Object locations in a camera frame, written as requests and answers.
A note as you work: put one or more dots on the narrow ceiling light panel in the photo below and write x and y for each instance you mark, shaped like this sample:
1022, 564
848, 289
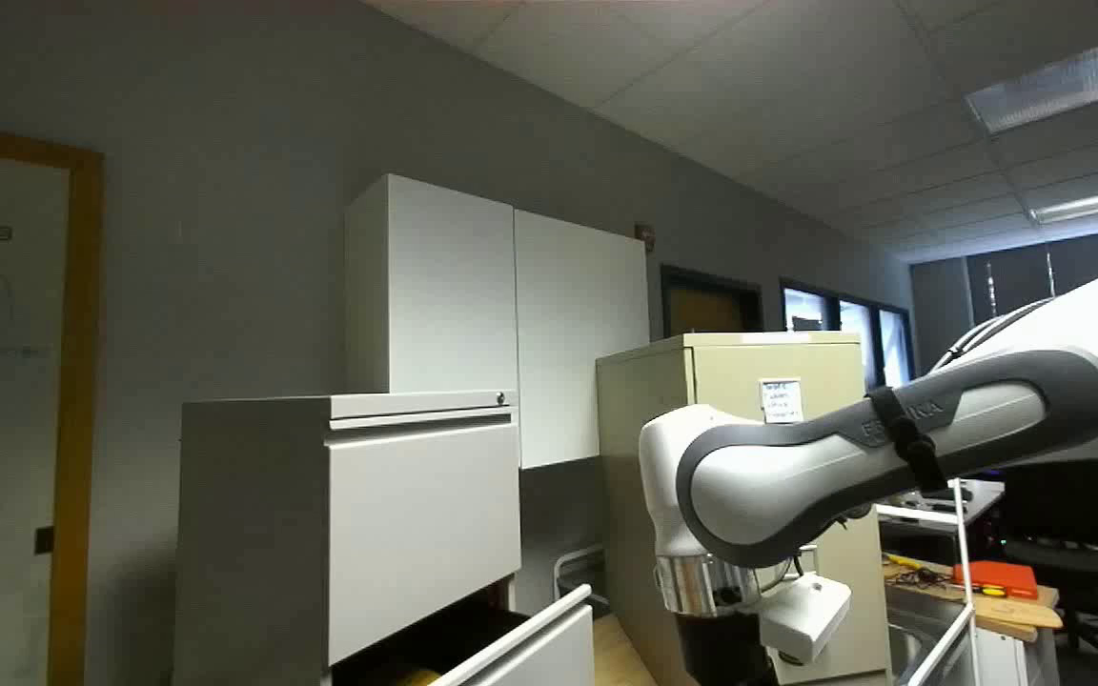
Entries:
1095, 200

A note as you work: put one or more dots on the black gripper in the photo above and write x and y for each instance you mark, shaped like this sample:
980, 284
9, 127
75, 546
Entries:
722, 650

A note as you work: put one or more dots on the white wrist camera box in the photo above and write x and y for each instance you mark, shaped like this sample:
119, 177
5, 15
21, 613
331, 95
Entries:
807, 613

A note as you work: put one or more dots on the white paper label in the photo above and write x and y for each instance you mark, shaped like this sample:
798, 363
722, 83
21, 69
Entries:
779, 400

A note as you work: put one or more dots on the white cabinet drawer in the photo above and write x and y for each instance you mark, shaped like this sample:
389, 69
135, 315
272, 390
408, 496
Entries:
535, 650

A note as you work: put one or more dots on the wooden workbench top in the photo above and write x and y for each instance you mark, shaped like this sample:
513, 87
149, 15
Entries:
1012, 611

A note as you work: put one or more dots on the beige metal filing cabinet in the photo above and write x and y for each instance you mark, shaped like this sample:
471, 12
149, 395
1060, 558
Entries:
726, 367

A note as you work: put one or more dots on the large ceiling light panel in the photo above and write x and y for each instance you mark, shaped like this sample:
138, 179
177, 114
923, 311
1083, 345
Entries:
1065, 77

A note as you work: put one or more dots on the white wall cabinet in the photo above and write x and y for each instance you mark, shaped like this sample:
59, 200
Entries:
496, 307

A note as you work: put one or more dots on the wood framed whiteboard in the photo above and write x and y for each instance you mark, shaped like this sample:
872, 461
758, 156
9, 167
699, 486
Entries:
2, 405

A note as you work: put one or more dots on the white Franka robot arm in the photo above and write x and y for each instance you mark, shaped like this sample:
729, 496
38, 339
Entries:
829, 458

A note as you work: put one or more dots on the black office chair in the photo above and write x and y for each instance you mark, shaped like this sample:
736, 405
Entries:
1065, 520

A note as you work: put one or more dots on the white filing cabinet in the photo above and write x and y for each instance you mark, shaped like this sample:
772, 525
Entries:
270, 536

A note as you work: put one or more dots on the black wall switch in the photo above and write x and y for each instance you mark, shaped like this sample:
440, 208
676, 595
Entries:
42, 539

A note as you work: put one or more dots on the dark framed window row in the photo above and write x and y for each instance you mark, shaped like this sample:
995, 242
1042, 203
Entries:
848, 334

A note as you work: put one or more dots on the dark wooden door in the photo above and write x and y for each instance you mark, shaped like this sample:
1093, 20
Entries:
712, 307

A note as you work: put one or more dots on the white metal frame stand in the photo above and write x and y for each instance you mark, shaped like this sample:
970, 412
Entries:
960, 571

